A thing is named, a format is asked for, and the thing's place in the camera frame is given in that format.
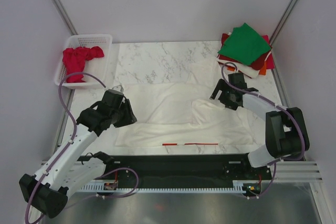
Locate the white coca-cola t-shirt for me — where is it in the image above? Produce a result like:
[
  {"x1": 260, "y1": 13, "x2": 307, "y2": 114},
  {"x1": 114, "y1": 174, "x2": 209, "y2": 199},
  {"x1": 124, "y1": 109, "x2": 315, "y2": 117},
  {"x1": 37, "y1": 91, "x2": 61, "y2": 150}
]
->
[{"x1": 116, "y1": 58, "x2": 253, "y2": 147}]

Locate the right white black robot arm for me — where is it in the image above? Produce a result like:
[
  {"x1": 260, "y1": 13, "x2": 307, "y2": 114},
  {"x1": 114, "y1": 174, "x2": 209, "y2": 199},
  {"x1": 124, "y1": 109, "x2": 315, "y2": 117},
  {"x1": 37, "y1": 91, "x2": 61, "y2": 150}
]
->
[{"x1": 210, "y1": 73, "x2": 310, "y2": 179}]

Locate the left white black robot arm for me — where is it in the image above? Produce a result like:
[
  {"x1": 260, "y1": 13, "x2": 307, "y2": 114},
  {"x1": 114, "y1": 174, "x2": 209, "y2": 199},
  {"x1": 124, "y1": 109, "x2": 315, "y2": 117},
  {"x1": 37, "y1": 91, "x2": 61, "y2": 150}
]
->
[{"x1": 19, "y1": 89, "x2": 137, "y2": 222}]

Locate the folded orange t-shirt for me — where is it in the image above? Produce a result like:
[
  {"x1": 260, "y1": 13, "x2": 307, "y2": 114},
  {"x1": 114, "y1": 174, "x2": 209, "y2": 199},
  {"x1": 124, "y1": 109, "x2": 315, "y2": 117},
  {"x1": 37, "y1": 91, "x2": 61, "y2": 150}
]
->
[{"x1": 228, "y1": 62, "x2": 267, "y2": 78}]

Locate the folded dark red t-shirt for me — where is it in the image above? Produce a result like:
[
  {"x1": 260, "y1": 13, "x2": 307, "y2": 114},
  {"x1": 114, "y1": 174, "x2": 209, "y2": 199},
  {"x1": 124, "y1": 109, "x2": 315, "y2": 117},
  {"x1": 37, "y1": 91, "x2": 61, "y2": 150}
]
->
[{"x1": 218, "y1": 33, "x2": 264, "y2": 70}]

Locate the white plastic basket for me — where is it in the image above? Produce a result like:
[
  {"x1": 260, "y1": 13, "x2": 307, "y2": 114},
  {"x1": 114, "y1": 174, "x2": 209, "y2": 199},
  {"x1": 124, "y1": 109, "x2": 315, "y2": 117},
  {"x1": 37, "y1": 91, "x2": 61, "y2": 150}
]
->
[{"x1": 54, "y1": 34, "x2": 112, "y2": 89}]

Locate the folded pink red t-shirt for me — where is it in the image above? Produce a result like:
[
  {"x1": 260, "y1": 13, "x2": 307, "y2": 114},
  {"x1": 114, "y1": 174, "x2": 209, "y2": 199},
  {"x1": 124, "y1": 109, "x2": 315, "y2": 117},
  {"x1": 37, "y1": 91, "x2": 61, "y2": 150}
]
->
[{"x1": 259, "y1": 46, "x2": 275, "y2": 75}]

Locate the crumpled red t-shirt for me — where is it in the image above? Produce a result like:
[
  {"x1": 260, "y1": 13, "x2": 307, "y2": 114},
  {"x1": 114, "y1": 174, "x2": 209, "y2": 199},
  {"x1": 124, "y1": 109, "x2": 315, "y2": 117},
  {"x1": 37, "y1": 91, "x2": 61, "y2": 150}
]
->
[{"x1": 62, "y1": 46, "x2": 104, "y2": 75}]

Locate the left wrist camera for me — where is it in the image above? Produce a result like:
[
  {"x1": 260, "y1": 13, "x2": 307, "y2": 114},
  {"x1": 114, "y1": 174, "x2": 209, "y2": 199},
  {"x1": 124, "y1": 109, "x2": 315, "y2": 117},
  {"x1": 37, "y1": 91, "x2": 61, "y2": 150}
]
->
[{"x1": 112, "y1": 85, "x2": 124, "y2": 94}]

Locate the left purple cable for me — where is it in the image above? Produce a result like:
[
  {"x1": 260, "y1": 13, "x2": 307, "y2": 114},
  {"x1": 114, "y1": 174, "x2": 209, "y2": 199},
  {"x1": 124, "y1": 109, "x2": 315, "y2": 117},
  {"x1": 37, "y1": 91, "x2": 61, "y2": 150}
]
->
[{"x1": 25, "y1": 71, "x2": 140, "y2": 223}]

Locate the purple cable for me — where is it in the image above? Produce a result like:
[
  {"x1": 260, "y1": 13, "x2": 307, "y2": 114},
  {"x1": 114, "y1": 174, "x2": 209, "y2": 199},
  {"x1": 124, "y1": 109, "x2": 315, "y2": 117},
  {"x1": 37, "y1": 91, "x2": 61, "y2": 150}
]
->
[
  {"x1": 220, "y1": 62, "x2": 308, "y2": 200},
  {"x1": 25, "y1": 71, "x2": 140, "y2": 223}
]

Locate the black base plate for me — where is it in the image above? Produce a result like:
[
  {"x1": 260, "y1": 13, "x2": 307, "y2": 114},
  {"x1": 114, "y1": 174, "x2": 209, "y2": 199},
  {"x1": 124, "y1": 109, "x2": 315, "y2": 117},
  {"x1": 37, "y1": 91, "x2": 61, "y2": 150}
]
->
[{"x1": 102, "y1": 154, "x2": 271, "y2": 187}]

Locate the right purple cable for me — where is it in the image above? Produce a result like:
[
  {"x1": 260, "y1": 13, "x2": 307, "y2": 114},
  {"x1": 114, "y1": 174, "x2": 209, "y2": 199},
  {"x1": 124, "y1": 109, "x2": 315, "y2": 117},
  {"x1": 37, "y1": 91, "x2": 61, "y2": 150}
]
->
[{"x1": 220, "y1": 62, "x2": 308, "y2": 200}]

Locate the white slotted cable duct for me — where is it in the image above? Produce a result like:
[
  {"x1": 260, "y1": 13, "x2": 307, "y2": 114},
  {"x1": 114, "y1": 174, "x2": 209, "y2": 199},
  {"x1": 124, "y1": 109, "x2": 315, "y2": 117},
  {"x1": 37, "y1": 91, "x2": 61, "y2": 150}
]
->
[{"x1": 78, "y1": 180, "x2": 261, "y2": 194}]

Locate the left aluminium corner post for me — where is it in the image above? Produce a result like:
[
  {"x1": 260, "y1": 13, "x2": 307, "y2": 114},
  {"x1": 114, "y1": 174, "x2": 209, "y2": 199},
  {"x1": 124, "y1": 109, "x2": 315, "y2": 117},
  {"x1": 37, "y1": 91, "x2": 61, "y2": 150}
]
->
[{"x1": 51, "y1": 0, "x2": 78, "y2": 35}]

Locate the aluminium corner post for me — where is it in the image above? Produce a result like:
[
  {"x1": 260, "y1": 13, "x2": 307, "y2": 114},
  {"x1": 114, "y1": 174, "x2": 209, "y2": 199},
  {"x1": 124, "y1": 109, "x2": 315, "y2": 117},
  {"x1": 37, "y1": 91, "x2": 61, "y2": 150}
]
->
[
  {"x1": 269, "y1": 0, "x2": 299, "y2": 46},
  {"x1": 51, "y1": 0, "x2": 78, "y2": 35}
]

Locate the right aluminium corner post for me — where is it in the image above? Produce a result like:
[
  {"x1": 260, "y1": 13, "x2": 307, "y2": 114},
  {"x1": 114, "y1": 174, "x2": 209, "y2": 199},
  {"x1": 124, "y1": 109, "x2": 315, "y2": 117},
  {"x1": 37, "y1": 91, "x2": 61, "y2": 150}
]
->
[{"x1": 269, "y1": 0, "x2": 299, "y2": 46}]

